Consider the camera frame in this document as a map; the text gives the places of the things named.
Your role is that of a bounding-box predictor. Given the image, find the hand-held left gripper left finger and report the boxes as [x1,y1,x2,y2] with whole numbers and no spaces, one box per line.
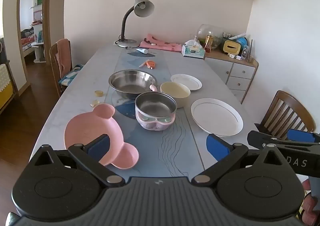
[32,134,125,187]

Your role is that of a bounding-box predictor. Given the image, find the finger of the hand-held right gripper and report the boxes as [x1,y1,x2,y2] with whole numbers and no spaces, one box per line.
[286,128,320,143]
[247,130,320,153]

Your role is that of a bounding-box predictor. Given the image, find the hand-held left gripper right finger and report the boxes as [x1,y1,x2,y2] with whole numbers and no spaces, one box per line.
[191,134,288,186]

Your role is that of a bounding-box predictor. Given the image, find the pink bear-shaped plate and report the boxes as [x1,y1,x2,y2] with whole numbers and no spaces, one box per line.
[64,103,139,167]

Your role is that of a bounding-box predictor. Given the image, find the large white plate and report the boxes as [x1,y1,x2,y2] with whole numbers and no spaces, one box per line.
[190,98,244,137]

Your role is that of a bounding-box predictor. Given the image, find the pink pot with flamingo handle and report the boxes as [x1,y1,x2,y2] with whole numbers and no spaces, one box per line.
[135,85,177,132]

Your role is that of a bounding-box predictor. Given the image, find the cream bowl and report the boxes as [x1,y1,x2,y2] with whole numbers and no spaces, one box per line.
[160,81,191,109]

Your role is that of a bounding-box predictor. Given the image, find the small white plate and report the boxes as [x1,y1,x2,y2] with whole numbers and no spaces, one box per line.
[170,74,202,91]

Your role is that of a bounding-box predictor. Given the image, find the large stainless steel bowl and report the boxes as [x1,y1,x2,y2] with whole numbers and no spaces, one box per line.
[108,69,158,100]

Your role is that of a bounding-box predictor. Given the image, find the person's right hand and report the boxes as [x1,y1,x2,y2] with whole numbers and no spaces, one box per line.
[299,178,320,224]

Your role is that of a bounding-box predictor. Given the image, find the wooden slat-back chair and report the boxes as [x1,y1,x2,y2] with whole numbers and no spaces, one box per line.
[254,90,316,139]

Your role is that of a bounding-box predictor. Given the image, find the white wooden sideboard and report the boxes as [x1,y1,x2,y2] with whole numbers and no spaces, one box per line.
[204,49,259,104]

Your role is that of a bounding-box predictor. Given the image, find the checked chair cushion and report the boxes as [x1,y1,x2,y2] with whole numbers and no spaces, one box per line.
[59,64,84,85]

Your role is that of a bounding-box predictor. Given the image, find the wooden chair with towel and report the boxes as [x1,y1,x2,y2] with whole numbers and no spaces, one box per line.
[49,39,75,98]

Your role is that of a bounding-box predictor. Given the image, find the yellow tissue holder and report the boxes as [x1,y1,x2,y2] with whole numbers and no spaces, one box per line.
[222,40,242,55]

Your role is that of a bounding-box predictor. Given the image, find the pink towel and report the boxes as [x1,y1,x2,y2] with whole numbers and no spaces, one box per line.
[55,39,73,79]

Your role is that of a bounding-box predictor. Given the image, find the blue globe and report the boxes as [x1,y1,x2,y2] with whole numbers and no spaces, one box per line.
[235,37,248,53]

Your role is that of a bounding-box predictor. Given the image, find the tissue box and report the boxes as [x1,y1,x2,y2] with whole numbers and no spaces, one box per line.
[181,40,206,60]

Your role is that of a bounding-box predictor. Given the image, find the yellow white cushioned bench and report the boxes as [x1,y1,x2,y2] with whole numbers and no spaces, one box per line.
[0,62,18,114]

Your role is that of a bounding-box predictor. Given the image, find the large glass jar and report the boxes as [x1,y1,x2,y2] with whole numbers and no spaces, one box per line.
[197,24,223,50]

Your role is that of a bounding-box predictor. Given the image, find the pink printed cloth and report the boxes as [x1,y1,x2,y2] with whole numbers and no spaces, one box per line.
[139,33,182,52]

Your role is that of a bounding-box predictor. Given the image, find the white shelving unit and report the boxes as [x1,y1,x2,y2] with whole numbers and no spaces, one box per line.
[29,0,46,63]

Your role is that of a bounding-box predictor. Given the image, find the grey desk lamp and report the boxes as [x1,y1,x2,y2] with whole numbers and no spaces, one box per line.
[114,0,155,49]

